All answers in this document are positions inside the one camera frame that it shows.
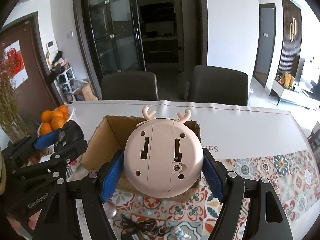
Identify small astronaut figurine keychain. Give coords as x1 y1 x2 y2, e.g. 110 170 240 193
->
170 226 191 240

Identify brown entrance door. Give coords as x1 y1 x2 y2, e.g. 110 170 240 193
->
1 12 63 133

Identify right dark dining chair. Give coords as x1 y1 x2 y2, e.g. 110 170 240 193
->
188 65 249 106

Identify white shoe rack with clutter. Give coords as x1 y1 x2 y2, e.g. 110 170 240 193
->
46 50 75 104

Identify brown cardboard box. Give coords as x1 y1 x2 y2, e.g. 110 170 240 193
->
80 115 201 202

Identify person's left hand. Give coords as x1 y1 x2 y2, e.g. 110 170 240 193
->
7 210 41 239

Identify pink round deer clock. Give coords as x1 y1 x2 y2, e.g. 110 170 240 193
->
124 106 203 198

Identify cardboard box on floor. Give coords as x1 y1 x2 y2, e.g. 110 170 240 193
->
74 82 98 101

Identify dark interior door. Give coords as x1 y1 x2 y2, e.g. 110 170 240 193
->
253 3 276 88

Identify white basket of oranges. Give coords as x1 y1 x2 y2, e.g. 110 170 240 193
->
37 105 75 135

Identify dried flower branches in vase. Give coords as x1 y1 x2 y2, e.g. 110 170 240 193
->
0 50 29 142

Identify left dark dining chair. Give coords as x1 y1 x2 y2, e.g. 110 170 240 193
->
101 71 159 101

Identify dark dining chair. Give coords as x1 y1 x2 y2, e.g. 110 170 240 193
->
188 65 249 106
101 71 159 101

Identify black power adapter with cable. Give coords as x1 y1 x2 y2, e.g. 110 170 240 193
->
113 214 162 239

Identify dark glass door cabinet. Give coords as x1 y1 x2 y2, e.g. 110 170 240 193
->
73 0 208 100

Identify patterned tile tablecloth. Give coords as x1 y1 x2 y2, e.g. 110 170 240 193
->
65 100 317 240

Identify white low tv cabinet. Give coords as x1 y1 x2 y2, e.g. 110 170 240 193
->
270 75 319 111

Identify small clear glass ball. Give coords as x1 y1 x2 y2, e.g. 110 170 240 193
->
104 201 117 219

